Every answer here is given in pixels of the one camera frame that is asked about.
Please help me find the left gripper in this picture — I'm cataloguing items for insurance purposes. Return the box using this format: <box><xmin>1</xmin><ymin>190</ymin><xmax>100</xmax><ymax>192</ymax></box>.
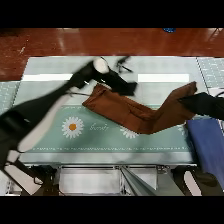
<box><xmin>98</xmin><ymin>69</ymin><xmax>139</xmax><ymax>97</ymax></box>

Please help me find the brown shirt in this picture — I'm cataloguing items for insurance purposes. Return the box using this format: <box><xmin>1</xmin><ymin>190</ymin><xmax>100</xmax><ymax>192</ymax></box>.
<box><xmin>81</xmin><ymin>80</ymin><xmax>199</xmax><ymax>136</ymax></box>

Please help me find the blue garment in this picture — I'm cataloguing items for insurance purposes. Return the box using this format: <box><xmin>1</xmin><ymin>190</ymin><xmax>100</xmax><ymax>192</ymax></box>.
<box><xmin>184</xmin><ymin>117</ymin><xmax>224</xmax><ymax>192</ymax></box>

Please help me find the black cable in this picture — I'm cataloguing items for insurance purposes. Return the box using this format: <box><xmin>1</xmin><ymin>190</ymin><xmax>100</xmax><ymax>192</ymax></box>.
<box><xmin>66</xmin><ymin>90</ymin><xmax>92</xmax><ymax>98</ymax></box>

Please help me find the silver frame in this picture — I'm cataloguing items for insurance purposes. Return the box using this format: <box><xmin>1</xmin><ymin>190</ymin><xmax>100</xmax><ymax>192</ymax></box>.
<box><xmin>6</xmin><ymin>161</ymin><xmax>224</xmax><ymax>197</ymax></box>

